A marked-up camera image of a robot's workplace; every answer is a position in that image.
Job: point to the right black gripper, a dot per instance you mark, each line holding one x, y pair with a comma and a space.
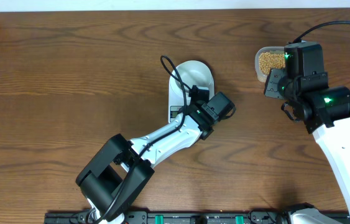
270, 88

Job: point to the grey bowl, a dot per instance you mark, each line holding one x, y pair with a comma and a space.
197, 73

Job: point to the soybeans in container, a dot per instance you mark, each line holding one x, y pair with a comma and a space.
268, 61

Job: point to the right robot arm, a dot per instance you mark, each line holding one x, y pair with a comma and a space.
327, 117

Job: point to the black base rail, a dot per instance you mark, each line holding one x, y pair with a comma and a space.
141, 217

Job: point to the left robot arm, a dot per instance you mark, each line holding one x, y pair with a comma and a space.
118, 172

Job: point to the white kitchen scale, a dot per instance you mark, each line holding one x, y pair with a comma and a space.
175, 98

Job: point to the clear plastic container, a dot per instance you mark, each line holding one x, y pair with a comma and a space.
277, 50

